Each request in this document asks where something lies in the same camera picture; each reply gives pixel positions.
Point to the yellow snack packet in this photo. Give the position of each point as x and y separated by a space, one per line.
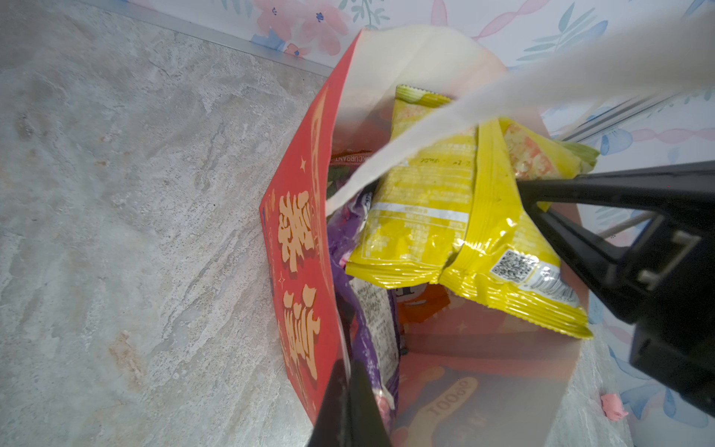
451 215

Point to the red paper gift bag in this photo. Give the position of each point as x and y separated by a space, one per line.
472 375

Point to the pink Fox's candy packet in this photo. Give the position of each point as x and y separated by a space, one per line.
368 310

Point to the orange Fox's candy packet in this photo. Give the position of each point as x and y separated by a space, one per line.
419 303

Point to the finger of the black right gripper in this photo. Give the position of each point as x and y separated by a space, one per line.
593 221

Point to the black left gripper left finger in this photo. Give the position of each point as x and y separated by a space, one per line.
332 428

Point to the pink small object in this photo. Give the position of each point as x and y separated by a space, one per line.
613 407

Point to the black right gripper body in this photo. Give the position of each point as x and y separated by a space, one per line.
674 335

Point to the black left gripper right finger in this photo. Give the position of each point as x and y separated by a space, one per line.
366 426

